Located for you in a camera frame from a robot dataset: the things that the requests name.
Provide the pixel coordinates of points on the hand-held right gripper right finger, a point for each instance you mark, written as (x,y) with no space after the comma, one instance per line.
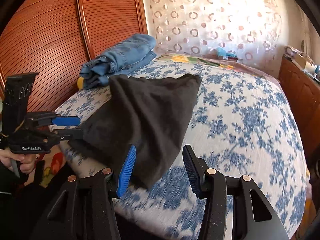
(190,170)

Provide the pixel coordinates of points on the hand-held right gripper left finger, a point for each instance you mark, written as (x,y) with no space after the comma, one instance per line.
(128,165)

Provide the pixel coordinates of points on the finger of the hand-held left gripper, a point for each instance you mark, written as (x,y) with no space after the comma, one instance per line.
(65,121)
(72,133)

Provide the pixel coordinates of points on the black pants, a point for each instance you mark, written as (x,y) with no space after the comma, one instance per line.
(142,125)

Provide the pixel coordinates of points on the person's left hand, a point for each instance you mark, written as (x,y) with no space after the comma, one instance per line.
(21,163)

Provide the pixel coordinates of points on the blue floral bedspread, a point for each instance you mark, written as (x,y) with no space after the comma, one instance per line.
(225,142)

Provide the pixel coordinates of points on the folded blue jeans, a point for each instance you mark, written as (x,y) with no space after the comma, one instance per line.
(120,58)

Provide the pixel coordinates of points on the colourful floral blanket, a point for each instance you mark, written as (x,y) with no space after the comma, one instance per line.
(212,63)

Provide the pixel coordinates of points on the items on windowsill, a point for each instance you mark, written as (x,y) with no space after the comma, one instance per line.
(225,54)

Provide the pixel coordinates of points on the wooden dresser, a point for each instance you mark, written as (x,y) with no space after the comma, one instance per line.
(301,105)

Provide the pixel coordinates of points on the sheer circle-patterned curtain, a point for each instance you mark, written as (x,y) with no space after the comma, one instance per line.
(212,17)

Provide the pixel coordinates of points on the clutter on dresser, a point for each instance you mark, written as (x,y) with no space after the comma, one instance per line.
(303,60)

